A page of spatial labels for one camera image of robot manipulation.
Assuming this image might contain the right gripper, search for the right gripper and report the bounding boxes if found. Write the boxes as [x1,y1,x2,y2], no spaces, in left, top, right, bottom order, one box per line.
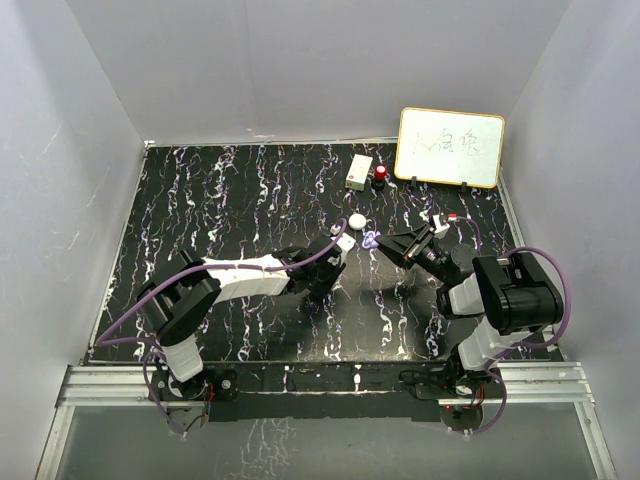
[375,223,453,285]

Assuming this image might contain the purple round earbud case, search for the purple round earbud case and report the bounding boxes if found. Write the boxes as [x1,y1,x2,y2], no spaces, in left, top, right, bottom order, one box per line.
[361,231,380,250]

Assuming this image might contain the white earbud charging case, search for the white earbud charging case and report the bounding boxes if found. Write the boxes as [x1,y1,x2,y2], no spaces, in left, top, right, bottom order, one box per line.
[348,213,367,231]

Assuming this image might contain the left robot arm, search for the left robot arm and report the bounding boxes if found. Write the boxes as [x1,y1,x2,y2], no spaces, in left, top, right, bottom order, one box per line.
[137,234,356,399]

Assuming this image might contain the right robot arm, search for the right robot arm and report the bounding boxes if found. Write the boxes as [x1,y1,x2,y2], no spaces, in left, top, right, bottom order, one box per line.
[375,224,570,397]

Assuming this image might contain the red emergency stop button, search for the red emergency stop button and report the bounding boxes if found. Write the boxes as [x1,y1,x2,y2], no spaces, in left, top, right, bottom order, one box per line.
[371,165,387,191]

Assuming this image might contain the white cardboard box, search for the white cardboard box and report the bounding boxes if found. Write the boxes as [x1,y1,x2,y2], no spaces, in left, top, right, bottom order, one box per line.
[345,154,373,191]

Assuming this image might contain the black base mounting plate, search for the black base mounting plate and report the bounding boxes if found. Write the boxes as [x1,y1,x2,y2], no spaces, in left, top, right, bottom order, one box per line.
[149,359,501,424]

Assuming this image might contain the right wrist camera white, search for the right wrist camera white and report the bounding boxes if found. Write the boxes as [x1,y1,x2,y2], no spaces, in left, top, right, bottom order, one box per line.
[429,214,451,239]

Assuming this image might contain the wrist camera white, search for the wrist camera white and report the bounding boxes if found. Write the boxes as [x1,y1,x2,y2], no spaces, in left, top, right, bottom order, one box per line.
[429,214,451,239]
[330,224,356,254]

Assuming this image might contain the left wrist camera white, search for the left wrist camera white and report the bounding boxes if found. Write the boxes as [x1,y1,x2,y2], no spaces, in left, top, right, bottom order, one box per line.
[330,224,356,254]

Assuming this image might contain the white whiteboard yellow frame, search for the white whiteboard yellow frame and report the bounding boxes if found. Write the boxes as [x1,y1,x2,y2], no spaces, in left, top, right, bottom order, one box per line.
[394,107,506,189]

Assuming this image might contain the aluminium frame rail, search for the aluminium frame rail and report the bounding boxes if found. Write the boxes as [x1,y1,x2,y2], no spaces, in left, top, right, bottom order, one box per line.
[37,363,617,479]

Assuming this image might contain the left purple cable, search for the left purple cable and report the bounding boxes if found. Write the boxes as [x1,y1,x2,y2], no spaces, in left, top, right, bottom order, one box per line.
[94,217,349,434]

